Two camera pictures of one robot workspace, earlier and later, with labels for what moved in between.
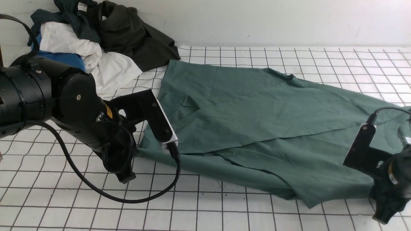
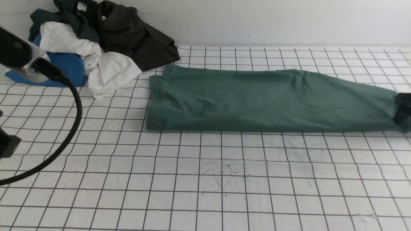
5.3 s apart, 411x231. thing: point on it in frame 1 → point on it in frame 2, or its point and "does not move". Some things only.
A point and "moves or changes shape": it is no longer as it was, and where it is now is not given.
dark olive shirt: (122, 29) does not move
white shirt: (107, 69) does not move
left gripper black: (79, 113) → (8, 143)
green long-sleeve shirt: (258, 128) moves or changes shape
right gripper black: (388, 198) → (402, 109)
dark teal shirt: (82, 16) does not move
